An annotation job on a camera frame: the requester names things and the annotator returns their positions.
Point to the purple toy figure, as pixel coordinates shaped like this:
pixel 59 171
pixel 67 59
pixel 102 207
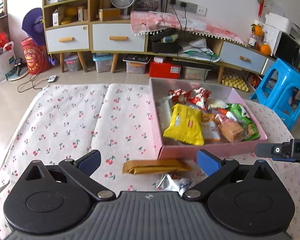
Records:
pixel 33 26

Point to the small white blue candy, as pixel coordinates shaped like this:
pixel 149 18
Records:
pixel 174 183

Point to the pink cardboard box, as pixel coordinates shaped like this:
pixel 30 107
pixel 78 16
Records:
pixel 161 110

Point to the black bag on shelf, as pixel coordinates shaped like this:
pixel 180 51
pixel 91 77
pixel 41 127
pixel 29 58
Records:
pixel 165 42

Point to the gold foil snack bar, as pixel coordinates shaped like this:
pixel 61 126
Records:
pixel 155 166

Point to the yellow snack packet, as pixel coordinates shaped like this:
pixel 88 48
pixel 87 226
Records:
pixel 185 125

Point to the red candy packet left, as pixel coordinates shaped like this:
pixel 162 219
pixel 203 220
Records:
pixel 179 95

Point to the red candy packet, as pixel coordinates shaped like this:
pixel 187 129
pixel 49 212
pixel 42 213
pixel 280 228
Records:
pixel 201 96
pixel 179 95

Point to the white shopping bag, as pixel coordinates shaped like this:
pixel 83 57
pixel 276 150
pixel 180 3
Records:
pixel 7 62

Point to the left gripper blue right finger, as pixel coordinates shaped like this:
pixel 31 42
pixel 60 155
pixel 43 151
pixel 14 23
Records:
pixel 208 162

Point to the red candy packet right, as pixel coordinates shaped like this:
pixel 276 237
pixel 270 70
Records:
pixel 201 96

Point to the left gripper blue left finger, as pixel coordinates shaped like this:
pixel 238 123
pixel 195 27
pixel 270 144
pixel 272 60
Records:
pixel 89 163

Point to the orange white snack packet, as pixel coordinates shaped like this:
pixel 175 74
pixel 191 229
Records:
pixel 228 114

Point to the red shoe box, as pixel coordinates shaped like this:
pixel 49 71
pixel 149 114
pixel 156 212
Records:
pixel 165 70

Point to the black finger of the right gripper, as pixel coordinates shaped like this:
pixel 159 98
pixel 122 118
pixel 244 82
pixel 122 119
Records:
pixel 267 150

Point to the orange fruit lower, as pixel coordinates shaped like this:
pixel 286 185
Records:
pixel 265 49

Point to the cherry print table cloth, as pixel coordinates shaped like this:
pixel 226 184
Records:
pixel 68 121

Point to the orange fruit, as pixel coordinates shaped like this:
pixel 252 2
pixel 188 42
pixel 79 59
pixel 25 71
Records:
pixel 257 30
pixel 265 49

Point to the yellow egg tray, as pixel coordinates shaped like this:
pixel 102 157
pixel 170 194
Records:
pixel 235 81

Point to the wooden tv cabinet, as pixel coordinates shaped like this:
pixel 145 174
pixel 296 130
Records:
pixel 133 36

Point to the pink cherry dust cloth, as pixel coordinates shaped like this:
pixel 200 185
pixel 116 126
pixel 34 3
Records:
pixel 143 22

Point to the red gift bag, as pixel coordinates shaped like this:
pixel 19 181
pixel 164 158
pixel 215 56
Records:
pixel 37 58

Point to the white wall socket strip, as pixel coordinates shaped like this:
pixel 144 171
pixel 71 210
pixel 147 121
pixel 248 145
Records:
pixel 188 7

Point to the blue plastic stool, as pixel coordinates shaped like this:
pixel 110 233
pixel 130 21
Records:
pixel 276 90

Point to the clear storage bin black lid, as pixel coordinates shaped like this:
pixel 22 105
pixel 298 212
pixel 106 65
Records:
pixel 136 63

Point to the clear storage bin blue lid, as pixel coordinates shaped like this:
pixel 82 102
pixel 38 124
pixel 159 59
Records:
pixel 103 62

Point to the orange cracker snack packet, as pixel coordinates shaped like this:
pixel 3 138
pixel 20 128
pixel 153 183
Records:
pixel 209 128

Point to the black microwave oven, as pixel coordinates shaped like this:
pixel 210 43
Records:
pixel 287 49

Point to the green chip snack packet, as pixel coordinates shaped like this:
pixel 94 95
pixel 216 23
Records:
pixel 244 119

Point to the wafer biscuit clear packet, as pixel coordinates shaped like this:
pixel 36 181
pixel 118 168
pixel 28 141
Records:
pixel 230 129

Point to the orange fruit upper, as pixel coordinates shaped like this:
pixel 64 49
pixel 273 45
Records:
pixel 257 30

